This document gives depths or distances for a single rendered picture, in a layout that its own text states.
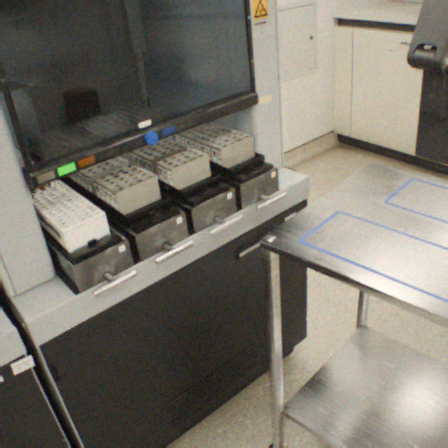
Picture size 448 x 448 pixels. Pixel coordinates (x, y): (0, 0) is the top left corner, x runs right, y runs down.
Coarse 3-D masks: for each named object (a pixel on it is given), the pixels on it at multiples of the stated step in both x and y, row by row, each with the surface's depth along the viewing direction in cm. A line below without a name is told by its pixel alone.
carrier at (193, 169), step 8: (184, 160) 116; (192, 160) 117; (200, 160) 117; (208, 160) 119; (168, 168) 114; (176, 168) 113; (184, 168) 115; (192, 168) 117; (200, 168) 118; (208, 168) 120; (168, 176) 115; (176, 176) 114; (184, 176) 116; (192, 176) 118; (200, 176) 119; (208, 176) 121; (176, 184) 115; (184, 184) 117
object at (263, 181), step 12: (252, 168) 123; (264, 168) 123; (276, 168) 125; (228, 180) 122; (240, 180) 119; (252, 180) 121; (264, 180) 124; (276, 180) 127; (240, 192) 120; (252, 192) 122; (264, 192) 125; (264, 204) 120
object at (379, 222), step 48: (336, 192) 108; (384, 192) 106; (432, 192) 104; (288, 240) 94; (336, 240) 92; (384, 240) 90; (432, 240) 89; (384, 288) 79; (432, 288) 77; (384, 336) 141; (336, 384) 128; (384, 384) 126; (432, 384) 124; (336, 432) 115; (384, 432) 113; (432, 432) 112
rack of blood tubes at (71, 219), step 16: (32, 192) 113; (48, 192) 112; (64, 192) 111; (48, 208) 105; (64, 208) 105; (80, 208) 104; (96, 208) 103; (48, 224) 111; (64, 224) 99; (80, 224) 97; (96, 224) 100; (64, 240) 97; (80, 240) 98
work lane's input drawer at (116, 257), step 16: (48, 240) 105; (96, 240) 100; (112, 240) 100; (64, 256) 99; (80, 256) 96; (96, 256) 98; (112, 256) 101; (128, 256) 104; (80, 272) 97; (96, 272) 99; (112, 272) 102; (128, 272) 100; (80, 288) 98; (112, 288) 98
